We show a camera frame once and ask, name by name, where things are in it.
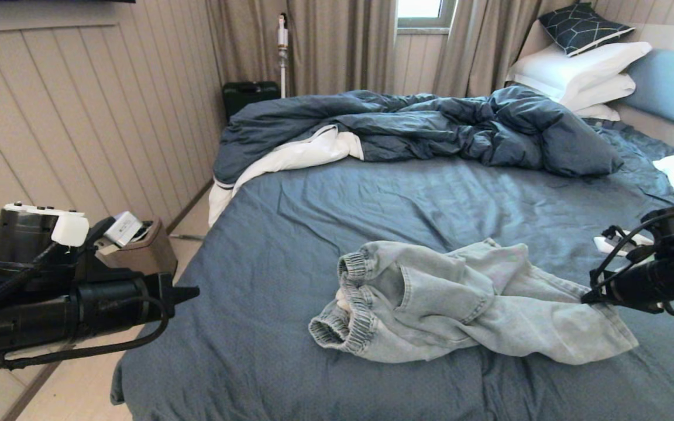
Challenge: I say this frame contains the light blue denim shorts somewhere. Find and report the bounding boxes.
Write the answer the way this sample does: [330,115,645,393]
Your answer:
[308,237,640,366]

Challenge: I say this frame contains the beige trash bin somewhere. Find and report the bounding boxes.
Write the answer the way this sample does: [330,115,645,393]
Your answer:
[94,219,178,277]

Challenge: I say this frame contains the white remote control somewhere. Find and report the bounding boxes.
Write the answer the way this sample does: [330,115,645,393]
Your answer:
[593,233,655,258]

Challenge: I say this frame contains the bed with blue sheet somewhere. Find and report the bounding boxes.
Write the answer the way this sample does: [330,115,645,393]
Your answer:
[110,120,674,421]

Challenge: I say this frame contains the small white pillow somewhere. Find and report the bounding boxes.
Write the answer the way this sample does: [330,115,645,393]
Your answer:
[574,104,621,122]

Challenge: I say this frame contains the medium white pillow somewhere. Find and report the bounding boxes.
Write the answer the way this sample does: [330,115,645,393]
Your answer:
[559,73,636,112]

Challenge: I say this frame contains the black hard suitcase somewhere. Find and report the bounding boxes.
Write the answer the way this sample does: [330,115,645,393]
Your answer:
[222,80,282,122]

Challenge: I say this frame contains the large white pillow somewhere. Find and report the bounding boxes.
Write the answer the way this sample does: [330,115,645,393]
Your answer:
[510,41,654,103]

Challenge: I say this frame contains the dark blue white-lined duvet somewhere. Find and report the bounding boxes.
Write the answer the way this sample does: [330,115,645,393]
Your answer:
[208,87,625,227]

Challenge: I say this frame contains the dark geometric patterned cushion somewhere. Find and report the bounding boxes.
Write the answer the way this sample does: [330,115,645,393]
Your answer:
[539,2,636,57]

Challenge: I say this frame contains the white stick vacuum cleaner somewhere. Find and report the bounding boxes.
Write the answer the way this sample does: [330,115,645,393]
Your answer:
[277,12,289,98]

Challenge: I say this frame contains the narrow beige curtain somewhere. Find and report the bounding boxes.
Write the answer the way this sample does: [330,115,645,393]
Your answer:
[434,0,542,97]

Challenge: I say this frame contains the wide beige curtain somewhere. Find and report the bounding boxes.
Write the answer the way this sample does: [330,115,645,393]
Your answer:
[205,0,397,97]

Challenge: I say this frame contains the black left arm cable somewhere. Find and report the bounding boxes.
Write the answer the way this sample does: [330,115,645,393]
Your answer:
[0,295,169,370]

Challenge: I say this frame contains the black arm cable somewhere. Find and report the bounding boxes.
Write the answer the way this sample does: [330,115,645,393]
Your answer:
[592,209,674,316]
[0,295,169,370]

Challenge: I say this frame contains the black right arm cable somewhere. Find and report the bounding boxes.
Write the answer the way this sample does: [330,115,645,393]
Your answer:
[592,209,674,316]

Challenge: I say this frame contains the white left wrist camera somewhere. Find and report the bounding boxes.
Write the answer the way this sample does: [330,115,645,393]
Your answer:
[103,211,143,248]

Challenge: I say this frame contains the window with grey frame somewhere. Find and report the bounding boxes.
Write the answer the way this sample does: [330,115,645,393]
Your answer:
[397,0,456,29]

